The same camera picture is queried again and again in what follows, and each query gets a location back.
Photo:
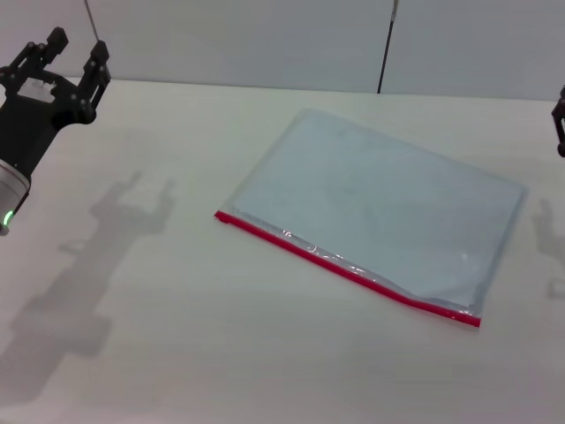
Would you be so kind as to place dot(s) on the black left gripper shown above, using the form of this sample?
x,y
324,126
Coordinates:
x,y
26,123

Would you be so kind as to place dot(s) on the red zipper slider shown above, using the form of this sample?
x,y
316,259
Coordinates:
x,y
228,222

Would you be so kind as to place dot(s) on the black wall strip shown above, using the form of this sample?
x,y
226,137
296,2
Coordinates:
x,y
385,53

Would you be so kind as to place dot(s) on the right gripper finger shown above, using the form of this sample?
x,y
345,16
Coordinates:
x,y
561,123

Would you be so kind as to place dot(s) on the clear red-zip document bag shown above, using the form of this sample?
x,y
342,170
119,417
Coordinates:
x,y
375,185

